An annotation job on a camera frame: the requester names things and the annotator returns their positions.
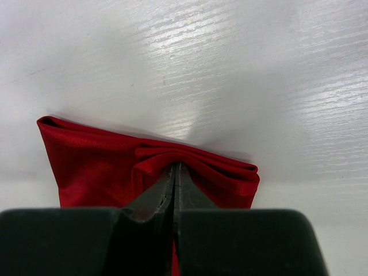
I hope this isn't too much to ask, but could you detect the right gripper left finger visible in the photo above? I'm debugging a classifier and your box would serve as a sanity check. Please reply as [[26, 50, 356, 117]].
[[122, 165, 175, 223]]

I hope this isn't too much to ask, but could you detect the red cloth napkin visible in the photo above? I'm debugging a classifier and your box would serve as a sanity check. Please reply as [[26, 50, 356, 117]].
[[36, 115, 261, 276]]

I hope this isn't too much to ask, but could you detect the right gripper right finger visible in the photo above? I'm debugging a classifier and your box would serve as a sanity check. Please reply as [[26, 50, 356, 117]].
[[174, 163, 221, 212]]

